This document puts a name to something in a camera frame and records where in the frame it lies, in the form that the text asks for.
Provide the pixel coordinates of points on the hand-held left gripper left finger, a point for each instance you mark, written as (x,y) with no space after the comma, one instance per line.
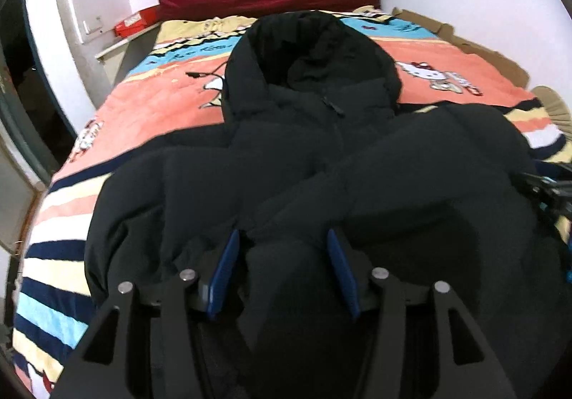
(223,274)

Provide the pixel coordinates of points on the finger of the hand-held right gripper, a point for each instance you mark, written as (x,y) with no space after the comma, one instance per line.
(547,191)

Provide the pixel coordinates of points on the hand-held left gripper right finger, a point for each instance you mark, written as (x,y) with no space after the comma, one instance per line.
(342,269)

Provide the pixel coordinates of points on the black hooded puffer jacket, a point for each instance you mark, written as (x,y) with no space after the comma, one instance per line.
(330,149)

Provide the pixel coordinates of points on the tan woven fan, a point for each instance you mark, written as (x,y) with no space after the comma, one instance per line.
(556,108)

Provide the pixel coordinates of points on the brown cardboard sheet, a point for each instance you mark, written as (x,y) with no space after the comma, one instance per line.
(491,59)

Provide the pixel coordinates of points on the striped cartoon printed blanket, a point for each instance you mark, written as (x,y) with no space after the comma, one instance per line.
(147,108)

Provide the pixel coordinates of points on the white bedside shelf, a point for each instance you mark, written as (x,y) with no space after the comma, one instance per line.
(127,55)

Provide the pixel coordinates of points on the red box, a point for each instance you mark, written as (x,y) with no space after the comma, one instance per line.
(134,23)

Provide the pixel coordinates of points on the dark teal door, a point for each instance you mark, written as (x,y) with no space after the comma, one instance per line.
(27,82)

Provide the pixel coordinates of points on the white wall switch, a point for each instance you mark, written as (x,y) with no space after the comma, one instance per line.
(91,29)

